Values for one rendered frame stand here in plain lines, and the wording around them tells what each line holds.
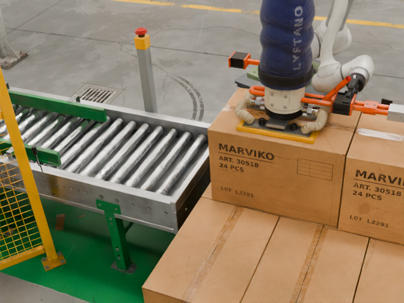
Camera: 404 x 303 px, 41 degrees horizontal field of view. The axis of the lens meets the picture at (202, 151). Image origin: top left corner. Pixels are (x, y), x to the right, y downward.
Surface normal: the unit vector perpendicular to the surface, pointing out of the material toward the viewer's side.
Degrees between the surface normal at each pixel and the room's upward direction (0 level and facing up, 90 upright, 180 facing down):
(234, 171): 90
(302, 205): 90
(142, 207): 90
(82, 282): 0
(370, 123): 0
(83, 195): 90
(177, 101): 0
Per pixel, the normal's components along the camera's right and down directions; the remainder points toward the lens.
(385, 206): -0.39, 0.55
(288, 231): -0.06, -0.81
